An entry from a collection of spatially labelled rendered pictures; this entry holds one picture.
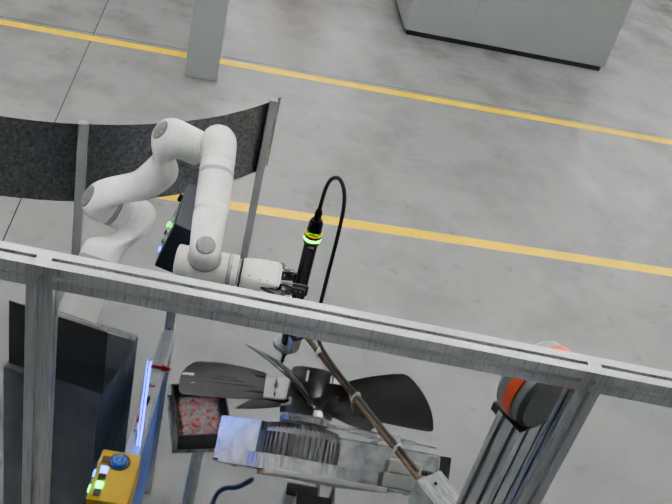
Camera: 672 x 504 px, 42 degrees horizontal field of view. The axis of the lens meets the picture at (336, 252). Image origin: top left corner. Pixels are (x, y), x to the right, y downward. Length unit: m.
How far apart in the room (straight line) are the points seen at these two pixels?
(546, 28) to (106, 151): 5.47
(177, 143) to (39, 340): 1.12
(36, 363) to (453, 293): 3.78
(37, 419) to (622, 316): 4.31
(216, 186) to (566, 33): 6.73
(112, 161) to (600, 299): 3.00
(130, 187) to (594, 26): 6.65
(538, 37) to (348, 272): 4.31
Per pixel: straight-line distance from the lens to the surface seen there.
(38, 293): 1.39
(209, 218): 2.14
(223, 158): 2.31
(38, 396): 1.53
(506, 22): 8.54
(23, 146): 4.03
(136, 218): 2.76
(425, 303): 4.91
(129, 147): 4.06
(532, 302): 5.24
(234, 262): 2.17
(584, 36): 8.80
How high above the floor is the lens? 2.88
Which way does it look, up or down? 34 degrees down
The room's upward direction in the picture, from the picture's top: 15 degrees clockwise
